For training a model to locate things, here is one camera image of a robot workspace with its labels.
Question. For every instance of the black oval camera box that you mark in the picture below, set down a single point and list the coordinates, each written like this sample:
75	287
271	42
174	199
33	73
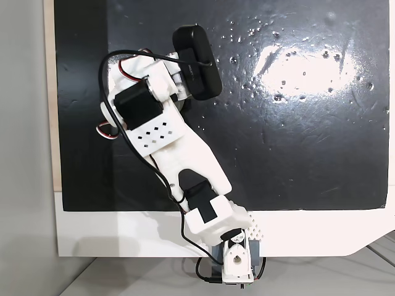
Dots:
197	61

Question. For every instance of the black table mat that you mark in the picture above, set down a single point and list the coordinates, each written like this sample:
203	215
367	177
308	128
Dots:
293	138

